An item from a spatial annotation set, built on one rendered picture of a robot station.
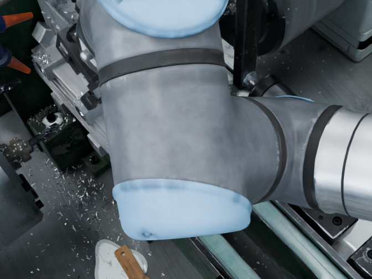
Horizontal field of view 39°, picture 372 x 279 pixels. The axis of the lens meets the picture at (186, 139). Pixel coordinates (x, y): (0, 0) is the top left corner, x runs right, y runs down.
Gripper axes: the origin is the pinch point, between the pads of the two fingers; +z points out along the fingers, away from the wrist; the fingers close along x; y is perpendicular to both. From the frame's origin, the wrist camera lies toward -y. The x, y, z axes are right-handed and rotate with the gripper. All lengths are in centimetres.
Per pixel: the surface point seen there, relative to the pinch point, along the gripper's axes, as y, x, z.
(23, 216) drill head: -6.2, 17.1, 1.5
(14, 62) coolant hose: 9.5, 7.4, -2.0
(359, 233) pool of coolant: -40.6, -23.1, 9.9
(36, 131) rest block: 3.7, 8.3, 23.0
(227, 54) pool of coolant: -3.8, -31.8, 31.2
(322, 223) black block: -34.0, -17.5, 7.0
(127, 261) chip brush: -22.2, 8.9, 19.9
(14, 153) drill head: 1.0, 13.5, 2.8
